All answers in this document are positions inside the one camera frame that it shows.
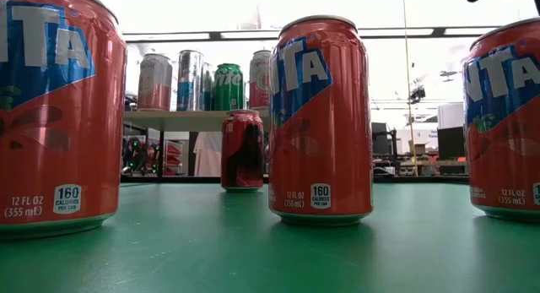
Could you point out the black ceiling-mounted camera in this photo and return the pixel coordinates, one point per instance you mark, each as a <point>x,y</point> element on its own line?
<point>417,93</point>

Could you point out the red Star Wars Coca-Cola can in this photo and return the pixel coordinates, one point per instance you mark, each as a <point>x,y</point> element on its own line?
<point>242,153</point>

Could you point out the red storage rack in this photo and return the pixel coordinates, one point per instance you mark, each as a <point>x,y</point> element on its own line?
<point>173,160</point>

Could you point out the long cluttered workbench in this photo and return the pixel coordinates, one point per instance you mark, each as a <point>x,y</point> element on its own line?
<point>422,163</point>

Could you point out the slim blue beverage can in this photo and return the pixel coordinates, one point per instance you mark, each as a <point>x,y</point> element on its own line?
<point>208,88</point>

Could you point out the black aluminium table frame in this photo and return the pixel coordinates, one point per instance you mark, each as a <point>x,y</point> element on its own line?
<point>190,180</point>

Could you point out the white cabinet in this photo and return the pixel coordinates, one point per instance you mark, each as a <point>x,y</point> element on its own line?
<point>450,115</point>

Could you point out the white and red can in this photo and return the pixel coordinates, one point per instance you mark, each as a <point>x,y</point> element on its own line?
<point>259,79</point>

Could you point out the silver beverage can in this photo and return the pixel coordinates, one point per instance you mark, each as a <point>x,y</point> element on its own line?
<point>154,84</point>

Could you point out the wooden shelf with black frame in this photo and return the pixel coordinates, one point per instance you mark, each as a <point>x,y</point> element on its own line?
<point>177,120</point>

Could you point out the black ceiling light rail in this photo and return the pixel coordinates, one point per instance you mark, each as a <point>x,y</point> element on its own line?
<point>215,34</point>

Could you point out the blue silver Red Bull can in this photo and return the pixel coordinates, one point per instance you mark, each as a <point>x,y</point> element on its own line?
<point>190,79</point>

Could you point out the white cloth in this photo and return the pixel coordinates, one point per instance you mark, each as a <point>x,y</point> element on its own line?
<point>207,153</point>

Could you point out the orange Fanta can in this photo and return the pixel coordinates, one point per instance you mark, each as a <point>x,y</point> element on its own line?
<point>320,137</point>
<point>63,137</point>
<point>506,137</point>

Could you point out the green table mat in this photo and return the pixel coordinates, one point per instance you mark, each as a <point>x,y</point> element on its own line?
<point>211,251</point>

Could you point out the black computer monitor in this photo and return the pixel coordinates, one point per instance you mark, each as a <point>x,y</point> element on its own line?
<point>379,139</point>
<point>451,143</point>

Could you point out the green Sprite can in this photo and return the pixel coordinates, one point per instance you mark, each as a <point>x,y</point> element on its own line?
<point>228,90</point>

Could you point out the cardboard box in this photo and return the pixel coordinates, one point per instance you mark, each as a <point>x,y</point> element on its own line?
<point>419,148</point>

